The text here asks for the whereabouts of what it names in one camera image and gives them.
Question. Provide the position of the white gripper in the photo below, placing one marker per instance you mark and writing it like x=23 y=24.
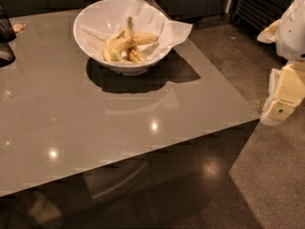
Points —
x=292 y=35

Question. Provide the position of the dark slatted appliance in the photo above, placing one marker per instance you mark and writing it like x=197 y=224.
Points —
x=256 y=14

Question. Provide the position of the white ceramic bowl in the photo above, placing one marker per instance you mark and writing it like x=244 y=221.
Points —
x=127 y=69

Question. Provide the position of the yellow banana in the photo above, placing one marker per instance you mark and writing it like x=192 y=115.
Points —
x=136 y=39
x=106 y=51
x=133 y=53

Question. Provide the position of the white paper napkin liner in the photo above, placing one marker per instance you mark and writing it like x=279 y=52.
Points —
x=101 y=20

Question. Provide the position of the black mesh object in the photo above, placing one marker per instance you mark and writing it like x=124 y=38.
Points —
x=6 y=35

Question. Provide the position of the small crumpled wrapper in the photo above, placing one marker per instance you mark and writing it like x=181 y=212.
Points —
x=17 y=27

